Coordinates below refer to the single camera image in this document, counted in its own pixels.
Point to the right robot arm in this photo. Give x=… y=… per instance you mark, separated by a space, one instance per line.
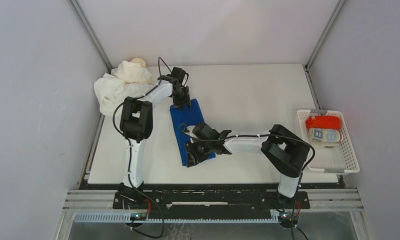
x=288 y=153

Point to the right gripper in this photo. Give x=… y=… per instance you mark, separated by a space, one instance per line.
x=195 y=149

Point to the blue towel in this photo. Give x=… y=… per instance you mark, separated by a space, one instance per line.
x=183 y=122

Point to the red rolled towel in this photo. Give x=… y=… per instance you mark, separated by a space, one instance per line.
x=323 y=122

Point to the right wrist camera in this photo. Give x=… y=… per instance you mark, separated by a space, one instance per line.
x=203 y=131

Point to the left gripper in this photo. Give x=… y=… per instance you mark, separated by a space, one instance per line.
x=185 y=101

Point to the white plastic basket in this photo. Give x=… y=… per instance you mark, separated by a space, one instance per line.
x=337 y=158

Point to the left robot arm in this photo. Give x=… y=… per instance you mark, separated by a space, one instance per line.
x=133 y=120

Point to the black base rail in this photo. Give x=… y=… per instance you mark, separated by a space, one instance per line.
x=254 y=201

